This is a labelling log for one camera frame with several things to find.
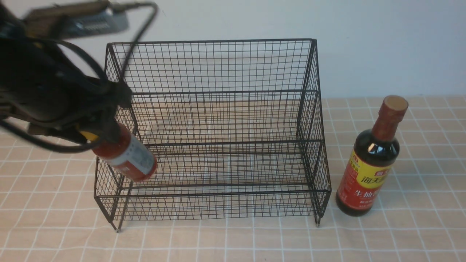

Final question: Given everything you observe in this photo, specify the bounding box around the black wire mesh shelf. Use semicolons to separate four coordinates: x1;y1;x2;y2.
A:
94;38;332;231

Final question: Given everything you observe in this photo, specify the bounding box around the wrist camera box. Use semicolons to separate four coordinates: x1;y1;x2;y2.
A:
22;0;129;40

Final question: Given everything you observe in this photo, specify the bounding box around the dark soy sauce bottle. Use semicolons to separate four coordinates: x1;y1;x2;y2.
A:
336;96;409;217

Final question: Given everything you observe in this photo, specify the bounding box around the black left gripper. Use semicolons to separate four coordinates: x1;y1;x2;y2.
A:
1;38;132;144

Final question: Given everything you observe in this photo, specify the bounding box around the beige grid tablecloth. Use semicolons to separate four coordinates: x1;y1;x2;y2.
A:
0;95;466;262

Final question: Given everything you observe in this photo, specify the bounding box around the red ketchup bottle yellow cap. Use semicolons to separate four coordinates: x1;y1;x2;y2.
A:
92;122;158;182

